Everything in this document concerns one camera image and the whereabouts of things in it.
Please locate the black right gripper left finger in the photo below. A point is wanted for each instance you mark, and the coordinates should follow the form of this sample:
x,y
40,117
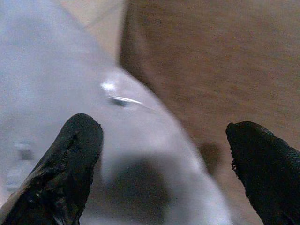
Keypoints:
x,y
65,164

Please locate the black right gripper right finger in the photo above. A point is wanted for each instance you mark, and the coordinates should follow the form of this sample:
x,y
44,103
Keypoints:
x,y
269,168

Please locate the silver robot leg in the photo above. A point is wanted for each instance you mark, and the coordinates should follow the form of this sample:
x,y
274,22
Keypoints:
x,y
47,70

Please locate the brown wooden furniture panel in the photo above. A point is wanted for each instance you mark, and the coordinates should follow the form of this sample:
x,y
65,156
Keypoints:
x,y
222,58

